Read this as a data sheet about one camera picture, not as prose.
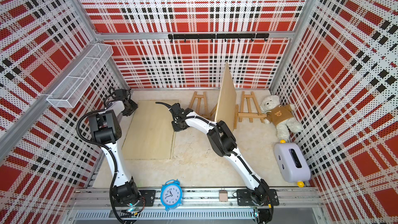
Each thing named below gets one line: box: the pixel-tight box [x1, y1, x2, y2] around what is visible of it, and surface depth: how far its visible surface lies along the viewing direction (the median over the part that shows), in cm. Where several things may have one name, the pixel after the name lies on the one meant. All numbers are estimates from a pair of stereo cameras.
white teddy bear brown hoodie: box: [259, 94, 303, 142], surface depth 98 cm
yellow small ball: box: [296, 180, 306, 189], surface depth 75 cm
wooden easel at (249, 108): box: [233, 90, 267, 130], surface depth 110 cm
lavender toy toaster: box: [273, 142, 311, 184], surface depth 78 cm
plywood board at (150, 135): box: [121, 100, 180, 160], surface depth 97 cm
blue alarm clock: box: [160, 178, 183, 212], surface depth 74 cm
